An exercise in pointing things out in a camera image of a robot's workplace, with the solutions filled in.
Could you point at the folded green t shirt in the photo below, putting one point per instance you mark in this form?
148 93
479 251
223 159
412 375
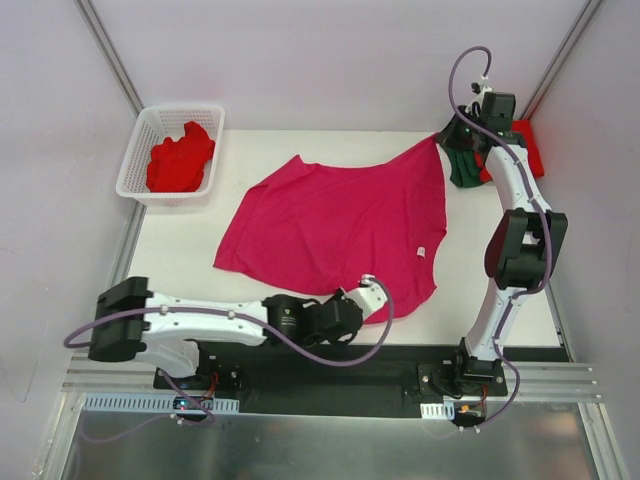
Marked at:
467 169

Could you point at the white perforated plastic basket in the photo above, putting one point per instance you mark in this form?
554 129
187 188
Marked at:
155 124

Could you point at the left aluminium rail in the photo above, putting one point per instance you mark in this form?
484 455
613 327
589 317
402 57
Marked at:
85 375

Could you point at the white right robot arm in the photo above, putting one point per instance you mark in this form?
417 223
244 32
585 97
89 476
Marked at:
521 255

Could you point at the pink t shirt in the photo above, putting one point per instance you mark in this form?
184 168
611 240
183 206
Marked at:
311 228

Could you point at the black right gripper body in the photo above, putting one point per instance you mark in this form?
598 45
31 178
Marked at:
451 138

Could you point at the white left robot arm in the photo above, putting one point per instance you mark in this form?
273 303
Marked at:
137 324

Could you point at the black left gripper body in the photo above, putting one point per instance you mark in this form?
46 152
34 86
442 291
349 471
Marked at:
347 310

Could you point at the right white cable duct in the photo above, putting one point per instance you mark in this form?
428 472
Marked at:
437 411

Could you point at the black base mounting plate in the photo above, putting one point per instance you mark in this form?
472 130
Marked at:
277 380

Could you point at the folded red t shirt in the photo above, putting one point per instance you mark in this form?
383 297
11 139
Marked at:
535 163

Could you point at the left white cable duct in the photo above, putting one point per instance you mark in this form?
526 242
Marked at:
138 403

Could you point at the aluminium rail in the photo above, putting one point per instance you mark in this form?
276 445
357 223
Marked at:
85 375
556 382

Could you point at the left aluminium frame post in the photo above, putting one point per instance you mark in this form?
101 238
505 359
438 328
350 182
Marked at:
95 25

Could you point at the right aluminium rail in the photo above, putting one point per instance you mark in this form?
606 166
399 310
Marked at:
556 382

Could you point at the white cable duct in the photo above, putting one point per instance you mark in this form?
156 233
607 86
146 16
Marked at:
138 403
437 411

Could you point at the red t shirt in basket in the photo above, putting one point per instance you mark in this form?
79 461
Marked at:
178 166

